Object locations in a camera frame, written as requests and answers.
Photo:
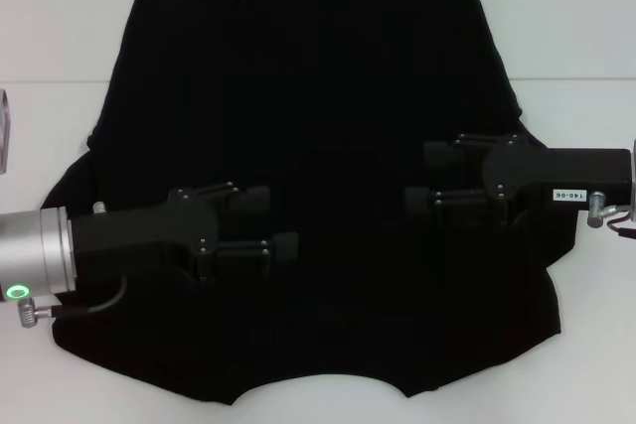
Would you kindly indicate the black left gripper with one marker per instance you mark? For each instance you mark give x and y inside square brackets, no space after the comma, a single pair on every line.
[139,235]

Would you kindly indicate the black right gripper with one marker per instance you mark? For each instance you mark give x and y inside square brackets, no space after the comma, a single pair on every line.
[571,166]

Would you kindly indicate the black shirt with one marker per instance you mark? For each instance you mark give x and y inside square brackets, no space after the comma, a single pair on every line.
[298,71]

